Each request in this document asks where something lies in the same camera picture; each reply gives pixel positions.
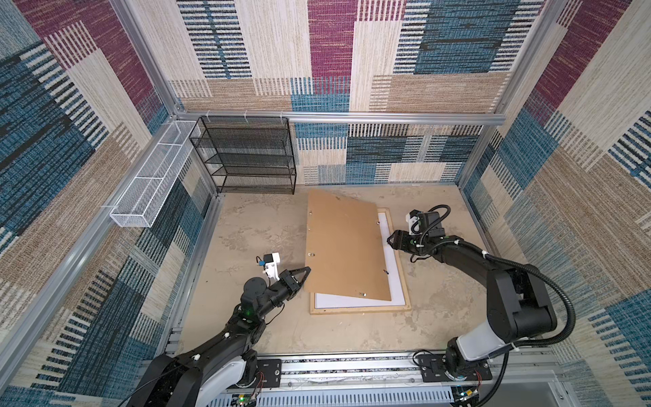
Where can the brown cardboard backing board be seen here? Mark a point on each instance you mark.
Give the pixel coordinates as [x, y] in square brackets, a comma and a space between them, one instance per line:
[344, 247]

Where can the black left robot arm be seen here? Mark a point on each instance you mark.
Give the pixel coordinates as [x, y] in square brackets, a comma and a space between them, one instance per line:
[224, 360]

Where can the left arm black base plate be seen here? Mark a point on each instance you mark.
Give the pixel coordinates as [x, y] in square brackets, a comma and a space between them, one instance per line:
[268, 373]

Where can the aluminium mounting rail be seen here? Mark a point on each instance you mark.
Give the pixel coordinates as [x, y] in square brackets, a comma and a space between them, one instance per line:
[391, 378]

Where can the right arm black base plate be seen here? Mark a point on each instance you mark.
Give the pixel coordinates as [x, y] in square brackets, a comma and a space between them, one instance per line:
[433, 370]

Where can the light wooden picture frame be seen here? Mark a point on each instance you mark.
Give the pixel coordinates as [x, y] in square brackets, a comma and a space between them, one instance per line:
[330, 304]

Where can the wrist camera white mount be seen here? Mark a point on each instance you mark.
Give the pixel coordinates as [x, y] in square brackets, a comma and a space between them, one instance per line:
[270, 264]
[413, 219]

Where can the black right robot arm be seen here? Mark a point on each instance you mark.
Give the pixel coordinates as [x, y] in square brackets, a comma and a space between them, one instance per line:
[517, 302]

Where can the white wire mesh basket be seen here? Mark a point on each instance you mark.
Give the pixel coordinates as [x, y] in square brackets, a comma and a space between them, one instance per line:
[144, 197]

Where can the black wire mesh shelf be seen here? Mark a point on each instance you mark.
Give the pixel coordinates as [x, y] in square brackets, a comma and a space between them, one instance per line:
[247, 154]

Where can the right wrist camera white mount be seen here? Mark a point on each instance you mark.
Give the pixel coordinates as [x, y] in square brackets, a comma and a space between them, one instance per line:
[413, 219]

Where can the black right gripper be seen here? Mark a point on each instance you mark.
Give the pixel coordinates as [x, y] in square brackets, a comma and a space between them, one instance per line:
[400, 241]

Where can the autumn forest photo print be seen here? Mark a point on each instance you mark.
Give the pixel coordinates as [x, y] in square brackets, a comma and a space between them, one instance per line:
[353, 268]

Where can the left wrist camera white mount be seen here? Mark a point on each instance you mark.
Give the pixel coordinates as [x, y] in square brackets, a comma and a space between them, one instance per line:
[270, 264]

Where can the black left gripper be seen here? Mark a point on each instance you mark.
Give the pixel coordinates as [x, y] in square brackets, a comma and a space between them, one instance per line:
[286, 282]

